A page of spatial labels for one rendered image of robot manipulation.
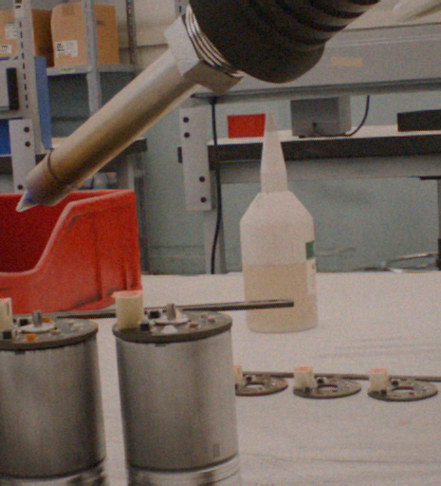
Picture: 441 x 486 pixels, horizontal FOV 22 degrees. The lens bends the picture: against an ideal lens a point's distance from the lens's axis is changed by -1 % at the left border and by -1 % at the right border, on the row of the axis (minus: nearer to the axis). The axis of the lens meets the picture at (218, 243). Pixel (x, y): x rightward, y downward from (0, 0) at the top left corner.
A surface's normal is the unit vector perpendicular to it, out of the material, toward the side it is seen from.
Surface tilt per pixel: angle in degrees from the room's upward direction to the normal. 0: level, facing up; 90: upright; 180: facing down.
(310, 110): 90
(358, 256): 90
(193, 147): 90
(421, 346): 0
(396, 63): 90
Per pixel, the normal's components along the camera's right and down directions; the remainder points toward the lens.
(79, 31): -0.43, 0.17
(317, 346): -0.07, -0.99
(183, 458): 0.03, 0.12
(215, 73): -0.04, 0.87
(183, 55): -0.71, 0.15
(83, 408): 0.78, 0.03
